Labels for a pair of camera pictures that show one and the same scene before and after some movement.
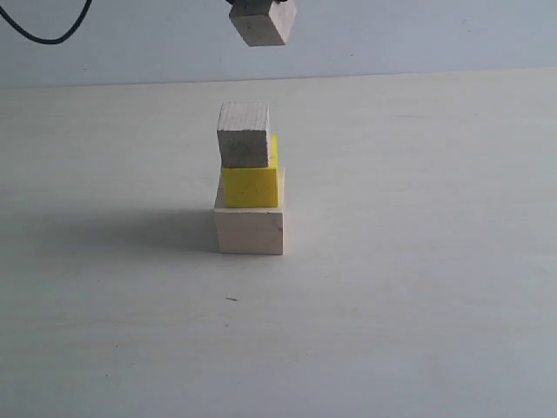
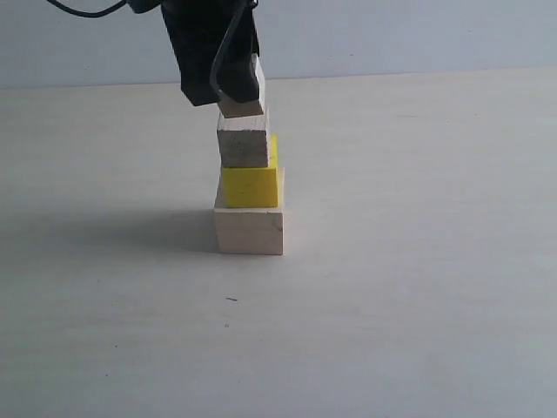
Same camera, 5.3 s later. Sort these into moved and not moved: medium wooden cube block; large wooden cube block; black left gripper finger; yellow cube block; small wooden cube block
Moved: small wooden cube block; black left gripper finger
Not moved: large wooden cube block; yellow cube block; medium wooden cube block
